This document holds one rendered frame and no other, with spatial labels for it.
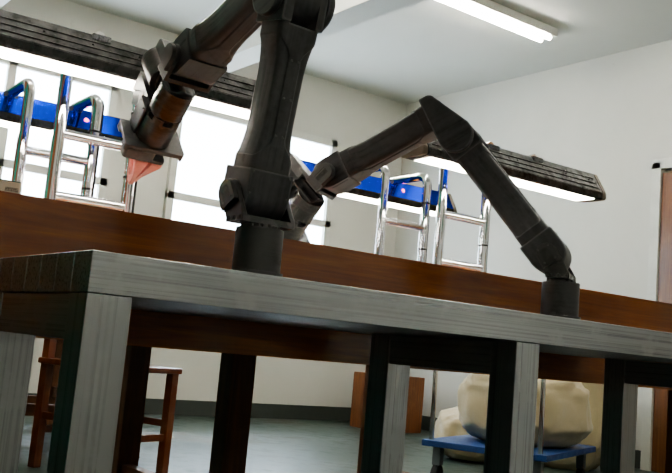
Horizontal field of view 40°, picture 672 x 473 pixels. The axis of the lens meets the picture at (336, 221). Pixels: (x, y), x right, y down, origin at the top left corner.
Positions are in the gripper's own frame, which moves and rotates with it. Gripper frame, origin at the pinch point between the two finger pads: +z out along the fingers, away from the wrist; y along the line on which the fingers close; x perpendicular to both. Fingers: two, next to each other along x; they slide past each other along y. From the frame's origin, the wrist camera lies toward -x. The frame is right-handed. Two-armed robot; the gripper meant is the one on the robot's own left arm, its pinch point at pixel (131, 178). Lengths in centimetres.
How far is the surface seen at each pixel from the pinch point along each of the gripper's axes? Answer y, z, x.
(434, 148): -72, -8, -20
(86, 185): -10, 34, -37
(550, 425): -294, 159, -69
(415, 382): -439, 360, -253
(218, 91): -17.8, -8.1, -20.2
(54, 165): 4.9, 16.9, -20.2
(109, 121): -19, 34, -61
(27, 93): 5, 23, -50
